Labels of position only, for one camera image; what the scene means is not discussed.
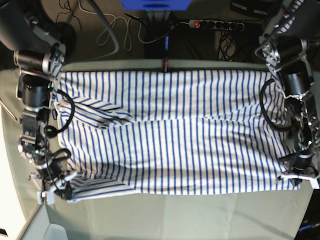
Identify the red clamp table centre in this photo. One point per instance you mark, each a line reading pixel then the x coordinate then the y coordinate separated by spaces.
pixel 164 65

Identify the blue white striped t-shirt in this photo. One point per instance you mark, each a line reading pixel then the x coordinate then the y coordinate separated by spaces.
pixel 195 132

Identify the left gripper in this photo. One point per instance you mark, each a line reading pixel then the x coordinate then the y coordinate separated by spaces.
pixel 299 168

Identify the white power strip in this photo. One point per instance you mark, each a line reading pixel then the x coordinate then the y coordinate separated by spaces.
pixel 217 25

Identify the green table cloth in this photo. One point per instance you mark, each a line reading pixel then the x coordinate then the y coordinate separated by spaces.
pixel 260 215

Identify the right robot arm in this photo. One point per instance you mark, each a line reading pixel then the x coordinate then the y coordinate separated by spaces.
pixel 39 50

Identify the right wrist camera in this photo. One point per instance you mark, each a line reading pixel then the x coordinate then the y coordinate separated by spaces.
pixel 45 197

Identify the black round base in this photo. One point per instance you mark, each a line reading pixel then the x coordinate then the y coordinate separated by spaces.
pixel 67 37

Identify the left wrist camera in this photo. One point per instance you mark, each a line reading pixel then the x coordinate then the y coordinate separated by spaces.
pixel 314 183

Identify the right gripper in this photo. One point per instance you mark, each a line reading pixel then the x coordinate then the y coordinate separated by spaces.
pixel 60 185

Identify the white box corner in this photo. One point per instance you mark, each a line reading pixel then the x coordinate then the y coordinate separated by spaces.
pixel 36 226

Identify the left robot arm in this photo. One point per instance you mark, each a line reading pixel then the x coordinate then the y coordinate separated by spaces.
pixel 283 47

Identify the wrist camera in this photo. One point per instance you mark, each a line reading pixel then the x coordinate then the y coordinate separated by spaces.
pixel 314 183
pixel 45 197

